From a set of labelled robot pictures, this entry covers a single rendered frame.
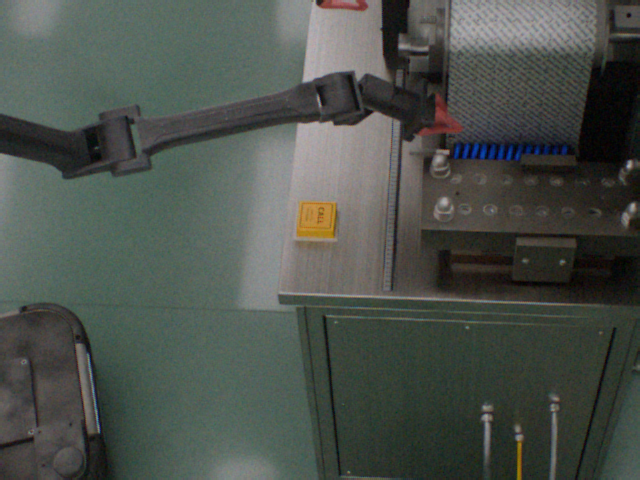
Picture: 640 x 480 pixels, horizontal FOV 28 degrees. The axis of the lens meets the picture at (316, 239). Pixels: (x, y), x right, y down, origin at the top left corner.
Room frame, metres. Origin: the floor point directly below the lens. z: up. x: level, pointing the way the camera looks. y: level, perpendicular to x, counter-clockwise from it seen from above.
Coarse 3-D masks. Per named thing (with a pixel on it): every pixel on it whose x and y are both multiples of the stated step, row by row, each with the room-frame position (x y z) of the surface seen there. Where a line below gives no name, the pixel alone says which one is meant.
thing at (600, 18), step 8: (448, 0) 1.53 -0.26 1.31; (600, 0) 1.50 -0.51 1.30; (448, 8) 1.51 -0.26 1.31; (600, 8) 1.48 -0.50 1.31; (448, 16) 1.50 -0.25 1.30; (600, 16) 1.46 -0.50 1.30; (600, 24) 1.45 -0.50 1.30; (600, 32) 1.44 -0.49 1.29; (600, 40) 1.43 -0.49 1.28; (600, 48) 1.43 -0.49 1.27; (600, 56) 1.42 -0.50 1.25; (592, 64) 1.43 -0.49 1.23
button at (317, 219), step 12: (300, 204) 1.43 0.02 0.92; (312, 204) 1.42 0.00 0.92; (324, 204) 1.42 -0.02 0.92; (336, 204) 1.42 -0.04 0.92; (300, 216) 1.40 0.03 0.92; (312, 216) 1.40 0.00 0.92; (324, 216) 1.39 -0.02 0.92; (336, 216) 1.41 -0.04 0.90; (300, 228) 1.37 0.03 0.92; (312, 228) 1.37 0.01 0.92; (324, 228) 1.37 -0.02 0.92
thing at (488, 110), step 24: (456, 96) 1.45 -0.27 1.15; (480, 96) 1.45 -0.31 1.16; (504, 96) 1.44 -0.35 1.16; (528, 96) 1.43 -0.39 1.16; (552, 96) 1.43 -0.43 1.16; (576, 96) 1.42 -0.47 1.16; (456, 120) 1.45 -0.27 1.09; (480, 120) 1.45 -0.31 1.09; (504, 120) 1.44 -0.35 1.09; (528, 120) 1.43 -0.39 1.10; (552, 120) 1.43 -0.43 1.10; (576, 120) 1.42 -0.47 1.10; (480, 144) 1.45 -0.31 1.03; (528, 144) 1.43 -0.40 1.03; (552, 144) 1.43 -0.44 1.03; (576, 144) 1.42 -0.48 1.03
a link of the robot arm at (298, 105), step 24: (264, 96) 1.44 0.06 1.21; (288, 96) 1.44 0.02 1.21; (312, 96) 1.44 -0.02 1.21; (336, 96) 1.44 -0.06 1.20; (144, 120) 1.41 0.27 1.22; (168, 120) 1.41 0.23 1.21; (192, 120) 1.41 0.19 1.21; (216, 120) 1.41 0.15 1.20; (240, 120) 1.41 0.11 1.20; (264, 120) 1.41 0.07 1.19; (288, 120) 1.42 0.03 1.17; (312, 120) 1.42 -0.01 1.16; (144, 144) 1.38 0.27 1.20; (168, 144) 1.38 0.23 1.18; (120, 168) 1.35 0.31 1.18; (144, 168) 1.36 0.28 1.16
